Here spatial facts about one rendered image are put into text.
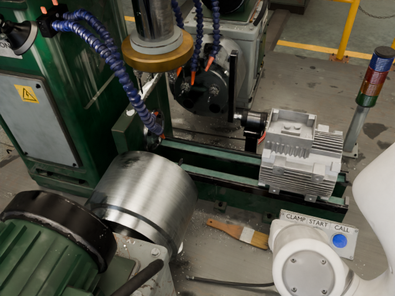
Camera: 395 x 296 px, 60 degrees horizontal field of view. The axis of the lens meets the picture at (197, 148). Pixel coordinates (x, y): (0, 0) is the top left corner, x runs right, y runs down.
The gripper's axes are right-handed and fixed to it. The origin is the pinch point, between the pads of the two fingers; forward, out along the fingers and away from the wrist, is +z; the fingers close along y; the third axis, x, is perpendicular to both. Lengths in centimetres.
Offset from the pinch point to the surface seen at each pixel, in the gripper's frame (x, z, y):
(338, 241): 0.1, 5.9, -9.7
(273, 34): -153, 266, 37
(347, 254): 2.5, 6.7, -12.1
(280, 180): -10.4, 21.6, 4.6
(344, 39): -142, 232, -27
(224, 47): -51, 37, 31
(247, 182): -7.5, 31.9, 14.2
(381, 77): -47, 35, -18
